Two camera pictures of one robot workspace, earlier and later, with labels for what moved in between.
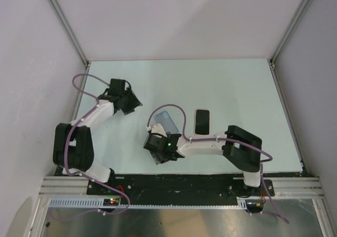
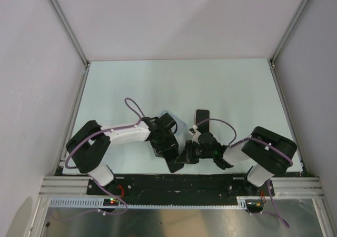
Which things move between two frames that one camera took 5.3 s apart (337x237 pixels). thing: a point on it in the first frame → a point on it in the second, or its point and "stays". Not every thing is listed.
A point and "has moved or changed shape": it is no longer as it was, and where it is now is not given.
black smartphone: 202,122 stays
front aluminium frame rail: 76,186 stays
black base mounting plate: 226,188 stays
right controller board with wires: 255,206 stays
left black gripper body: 129,101 → 165,142
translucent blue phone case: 165,120 has moved or changed shape
